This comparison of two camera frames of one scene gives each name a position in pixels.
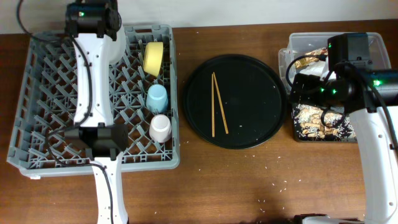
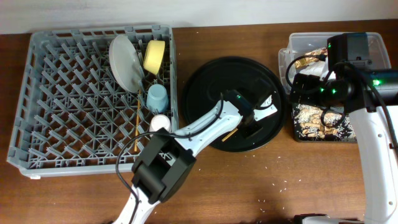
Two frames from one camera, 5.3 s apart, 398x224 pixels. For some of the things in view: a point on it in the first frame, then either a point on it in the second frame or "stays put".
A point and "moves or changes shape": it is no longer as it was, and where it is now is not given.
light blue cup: [157, 98] stays put
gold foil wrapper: [303, 61] stays put
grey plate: [117, 48] moves or changes shape
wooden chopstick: [212, 106] -> [229, 135]
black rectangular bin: [314, 123] stays put
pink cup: [160, 128] stays put
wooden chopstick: [222, 104] -> [137, 119]
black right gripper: [308, 97] stays put
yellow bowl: [153, 58] stays put
